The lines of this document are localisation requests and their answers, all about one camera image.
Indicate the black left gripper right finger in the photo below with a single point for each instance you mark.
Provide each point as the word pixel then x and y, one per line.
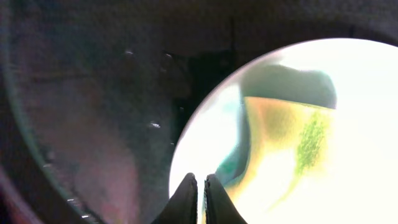
pixel 219 207

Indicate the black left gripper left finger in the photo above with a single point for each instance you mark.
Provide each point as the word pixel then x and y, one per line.
pixel 182 206

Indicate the green sponge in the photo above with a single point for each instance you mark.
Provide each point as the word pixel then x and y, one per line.
pixel 290 120

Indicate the mint plate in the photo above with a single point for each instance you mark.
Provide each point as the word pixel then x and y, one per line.
pixel 361 182

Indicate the black round tray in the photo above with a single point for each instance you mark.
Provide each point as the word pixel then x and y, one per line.
pixel 95 94

